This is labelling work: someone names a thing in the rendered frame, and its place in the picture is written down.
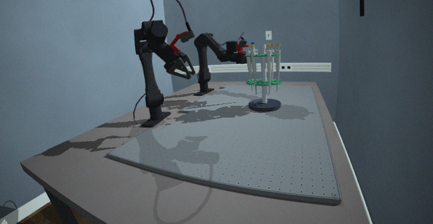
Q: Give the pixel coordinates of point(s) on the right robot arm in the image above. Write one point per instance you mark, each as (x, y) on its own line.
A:
(155, 37)

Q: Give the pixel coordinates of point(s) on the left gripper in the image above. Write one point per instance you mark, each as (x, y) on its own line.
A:
(240, 56)

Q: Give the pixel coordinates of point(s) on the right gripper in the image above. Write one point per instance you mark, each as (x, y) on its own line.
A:
(171, 54)

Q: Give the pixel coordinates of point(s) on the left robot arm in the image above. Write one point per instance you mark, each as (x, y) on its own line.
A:
(222, 55)

